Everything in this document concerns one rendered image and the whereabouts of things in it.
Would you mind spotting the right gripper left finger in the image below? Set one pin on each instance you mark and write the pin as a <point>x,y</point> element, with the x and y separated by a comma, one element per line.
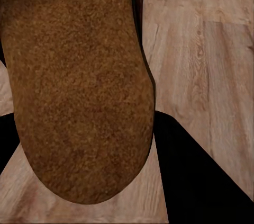
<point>9,139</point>

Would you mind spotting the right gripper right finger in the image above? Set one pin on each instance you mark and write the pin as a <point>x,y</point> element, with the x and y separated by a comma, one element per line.
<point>197,190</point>

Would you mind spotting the sandal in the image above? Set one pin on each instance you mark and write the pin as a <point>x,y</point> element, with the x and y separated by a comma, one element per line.
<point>84,96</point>

